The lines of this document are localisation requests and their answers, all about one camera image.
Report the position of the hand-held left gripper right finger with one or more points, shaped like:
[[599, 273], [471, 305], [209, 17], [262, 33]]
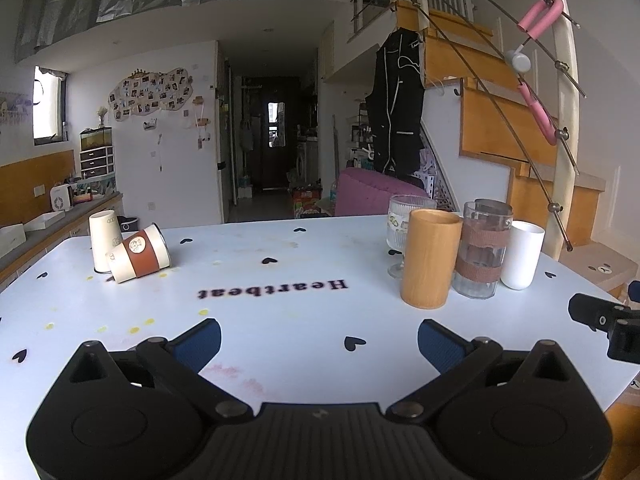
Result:
[[440, 345]]

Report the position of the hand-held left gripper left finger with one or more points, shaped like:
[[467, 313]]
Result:
[[200, 344]]

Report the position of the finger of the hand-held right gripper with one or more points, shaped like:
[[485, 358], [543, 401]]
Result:
[[595, 310], [625, 340]]

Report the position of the paper cup with brown sleeve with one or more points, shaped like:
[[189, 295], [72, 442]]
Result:
[[137, 256]]

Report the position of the wooden cup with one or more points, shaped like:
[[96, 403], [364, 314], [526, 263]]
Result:
[[430, 260]]

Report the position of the white ceramic cup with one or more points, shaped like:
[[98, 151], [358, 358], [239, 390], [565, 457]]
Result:
[[522, 257]]

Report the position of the glass cup with brown band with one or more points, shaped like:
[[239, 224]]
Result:
[[482, 255]]

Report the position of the plain white paper cup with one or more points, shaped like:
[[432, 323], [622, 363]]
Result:
[[104, 240]]

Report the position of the bear face box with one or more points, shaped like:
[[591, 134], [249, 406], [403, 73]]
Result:
[[607, 267]]

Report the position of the white heart print tablecloth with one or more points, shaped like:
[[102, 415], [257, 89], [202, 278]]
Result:
[[280, 310]]

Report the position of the ribbed glass goblet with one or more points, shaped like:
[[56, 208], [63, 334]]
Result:
[[397, 225]]

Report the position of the pink armchair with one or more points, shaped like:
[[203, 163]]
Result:
[[370, 192]]

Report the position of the colourful cardboard box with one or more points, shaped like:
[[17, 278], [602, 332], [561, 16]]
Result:
[[306, 204]]

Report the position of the grey side counter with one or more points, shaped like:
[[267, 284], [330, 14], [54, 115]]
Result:
[[55, 240]]

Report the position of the flat white box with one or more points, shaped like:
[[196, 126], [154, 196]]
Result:
[[44, 221]]

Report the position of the small white appliance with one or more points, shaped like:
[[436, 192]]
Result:
[[61, 197]]

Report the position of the pink foam clip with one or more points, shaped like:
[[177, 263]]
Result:
[[540, 115], [542, 15]]

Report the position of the white drawer unit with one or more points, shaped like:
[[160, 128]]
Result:
[[97, 164]]

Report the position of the washing machine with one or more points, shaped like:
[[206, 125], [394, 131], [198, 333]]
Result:
[[306, 162]]

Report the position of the dark door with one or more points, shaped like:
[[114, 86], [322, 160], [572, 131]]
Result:
[[272, 145]]

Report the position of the wooden staircase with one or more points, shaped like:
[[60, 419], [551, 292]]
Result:
[[495, 120]]

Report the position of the white tissue box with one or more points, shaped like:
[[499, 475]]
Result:
[[11, 237]]

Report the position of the white storage shelf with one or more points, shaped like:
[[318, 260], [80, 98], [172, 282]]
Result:
[[359, 142]]

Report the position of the fish tank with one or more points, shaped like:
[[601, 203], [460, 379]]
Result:
[[96, 139]]

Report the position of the black jacket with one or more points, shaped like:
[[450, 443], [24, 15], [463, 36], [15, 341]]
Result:
[[395, 110]]

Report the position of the photo collage board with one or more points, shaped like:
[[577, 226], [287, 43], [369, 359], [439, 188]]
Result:
[[147, 94]]

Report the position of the grey round clip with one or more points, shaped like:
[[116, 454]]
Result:
[[520, 61]]

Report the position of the window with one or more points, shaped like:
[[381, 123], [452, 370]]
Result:
[[47, 105]]

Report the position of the metal stair railing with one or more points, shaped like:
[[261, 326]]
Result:
[[480, 50]]

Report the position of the white stair post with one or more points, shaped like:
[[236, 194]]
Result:
[[565, 110]]

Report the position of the wall poster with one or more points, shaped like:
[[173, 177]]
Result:
[[14, 109]]

